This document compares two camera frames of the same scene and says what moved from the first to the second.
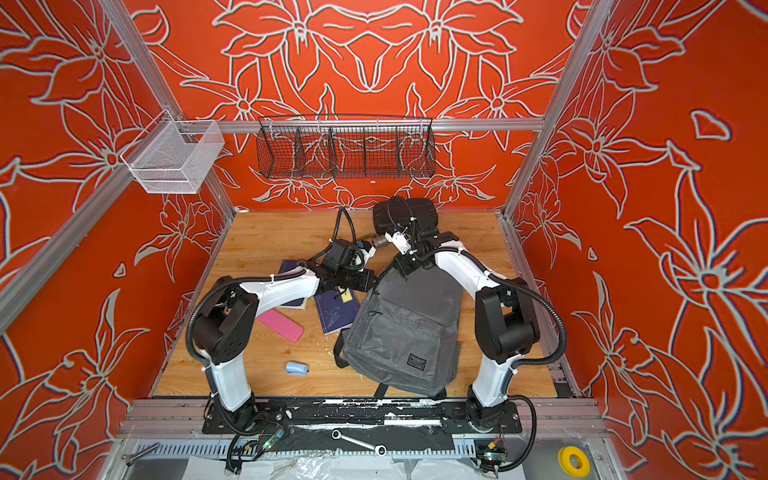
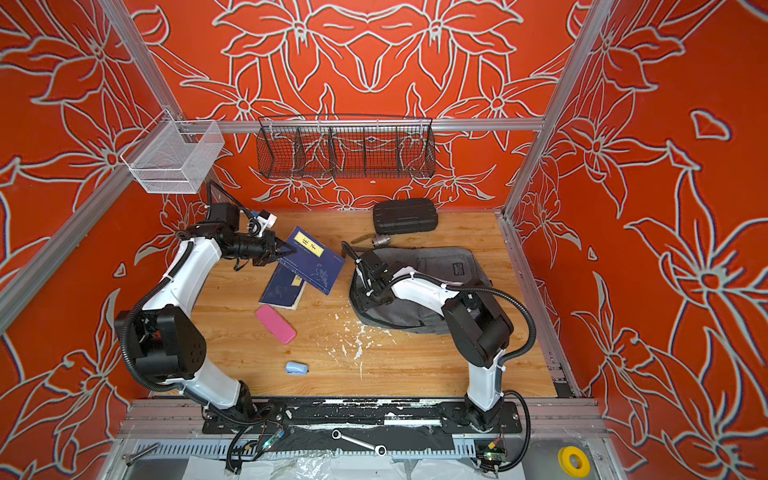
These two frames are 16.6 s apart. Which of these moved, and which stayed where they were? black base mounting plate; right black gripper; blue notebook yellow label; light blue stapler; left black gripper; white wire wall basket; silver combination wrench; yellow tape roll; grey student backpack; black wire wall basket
Moved: left black gripper; grey student backpack; blue notebook yellow label; right black gripper
Stayed: white wire wall basket; light blue stapler; black wire wall basket; yellow tape roll; silver combination wrench; black base mounting plate
